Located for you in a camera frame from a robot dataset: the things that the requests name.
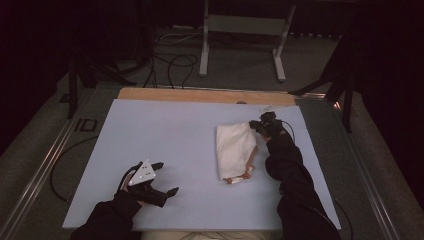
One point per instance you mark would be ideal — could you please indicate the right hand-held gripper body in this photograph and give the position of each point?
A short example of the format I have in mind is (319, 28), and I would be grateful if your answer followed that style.
(270, 125)

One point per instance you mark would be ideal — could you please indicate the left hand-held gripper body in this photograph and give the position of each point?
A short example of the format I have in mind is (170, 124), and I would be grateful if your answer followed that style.
(143, 186)

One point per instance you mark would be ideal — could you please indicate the white metal stand frame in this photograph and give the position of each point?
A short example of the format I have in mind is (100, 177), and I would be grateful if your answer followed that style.
(246, 25)

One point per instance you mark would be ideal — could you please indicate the person's right hand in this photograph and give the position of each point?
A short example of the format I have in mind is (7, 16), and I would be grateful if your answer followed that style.
(276, 135)

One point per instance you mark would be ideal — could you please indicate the cream baby bodysuit brown trim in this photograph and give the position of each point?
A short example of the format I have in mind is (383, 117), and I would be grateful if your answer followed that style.
(233, 146)

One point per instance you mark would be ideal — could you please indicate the aluminium rail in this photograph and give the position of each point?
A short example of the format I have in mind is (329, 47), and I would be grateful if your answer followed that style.
(366, 173)
(36, 173)

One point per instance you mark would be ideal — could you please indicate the light blue mat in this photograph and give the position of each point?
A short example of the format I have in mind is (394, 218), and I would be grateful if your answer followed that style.
(166, 140)

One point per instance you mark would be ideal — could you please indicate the person's left hand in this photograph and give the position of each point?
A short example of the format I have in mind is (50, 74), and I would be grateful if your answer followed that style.
(128, 195)

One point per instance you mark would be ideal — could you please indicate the black tripod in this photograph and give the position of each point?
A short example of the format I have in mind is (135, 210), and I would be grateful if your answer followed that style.
(347, 100)
(72, 86)

